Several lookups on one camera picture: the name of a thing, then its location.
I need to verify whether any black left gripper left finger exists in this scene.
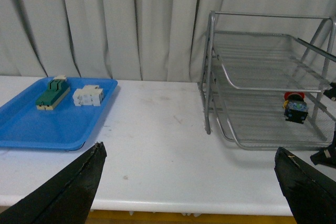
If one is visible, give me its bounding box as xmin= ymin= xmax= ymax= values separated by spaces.
xmin=1 ymin=142 xmax=107 ymax=223

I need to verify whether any grey curtain backdrop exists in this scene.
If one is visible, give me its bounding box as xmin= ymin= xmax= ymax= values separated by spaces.
xmin=1 ymin=0 xmax=335 ymax=82

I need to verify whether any silver mesh three-tier rack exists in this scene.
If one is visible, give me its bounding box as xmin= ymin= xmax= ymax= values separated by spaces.
xmin=198 ymin=11 xmax=335 ymax=150

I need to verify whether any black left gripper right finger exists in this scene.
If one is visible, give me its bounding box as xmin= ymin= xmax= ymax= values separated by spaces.
xmin=275 ymin=147 xmax=335 ymax=223

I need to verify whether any blue plastic tray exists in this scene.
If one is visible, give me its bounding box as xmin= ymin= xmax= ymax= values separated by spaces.
xmin=1 ymin=78 xmax=118 ymax=151

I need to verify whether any white circuit breaker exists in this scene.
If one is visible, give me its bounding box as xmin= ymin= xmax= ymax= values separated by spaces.
xmin=72 ymin=85 xmax=104 ymax=106

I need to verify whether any red emergency stop button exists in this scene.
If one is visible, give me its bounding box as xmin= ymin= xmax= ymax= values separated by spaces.
xmin=282 ymin=92 xmax=308 ymax=124

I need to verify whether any green knife switch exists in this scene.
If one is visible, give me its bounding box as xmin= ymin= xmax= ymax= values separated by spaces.
xmin=35 ymin=75 xmax=70 ymax=110

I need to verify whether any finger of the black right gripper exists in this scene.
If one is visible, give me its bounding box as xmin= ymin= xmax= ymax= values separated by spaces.
xmin=323 ymin=82 xmax=336 ymax=101
xmin=310 ymin=147 xmax=335 ymax=168

